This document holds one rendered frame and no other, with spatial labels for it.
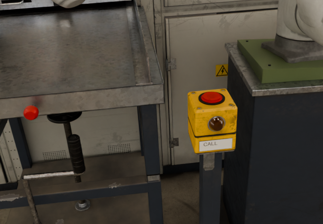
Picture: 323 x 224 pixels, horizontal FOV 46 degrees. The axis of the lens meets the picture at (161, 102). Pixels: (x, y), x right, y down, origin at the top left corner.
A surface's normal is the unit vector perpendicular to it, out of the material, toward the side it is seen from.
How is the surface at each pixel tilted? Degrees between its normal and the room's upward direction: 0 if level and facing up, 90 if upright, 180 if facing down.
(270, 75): 90
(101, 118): 90
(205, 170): 90
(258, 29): 90
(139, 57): 0
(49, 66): 0
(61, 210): 0
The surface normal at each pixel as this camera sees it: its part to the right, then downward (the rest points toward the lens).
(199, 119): 0.11, 0.48
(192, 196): -0.04, -0.87
